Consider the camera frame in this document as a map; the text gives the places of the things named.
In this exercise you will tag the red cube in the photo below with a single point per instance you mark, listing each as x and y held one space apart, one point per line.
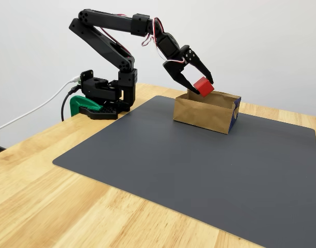
204 87

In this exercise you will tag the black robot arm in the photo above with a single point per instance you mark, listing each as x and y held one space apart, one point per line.
109 23

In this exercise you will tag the grey mat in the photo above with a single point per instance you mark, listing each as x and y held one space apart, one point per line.
199 180

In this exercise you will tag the green clamp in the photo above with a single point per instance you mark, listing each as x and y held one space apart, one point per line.
76 103

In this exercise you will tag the brown paper box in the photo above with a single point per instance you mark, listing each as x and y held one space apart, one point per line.
202 115

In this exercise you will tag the black controller board mount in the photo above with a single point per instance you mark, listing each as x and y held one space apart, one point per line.
86 76

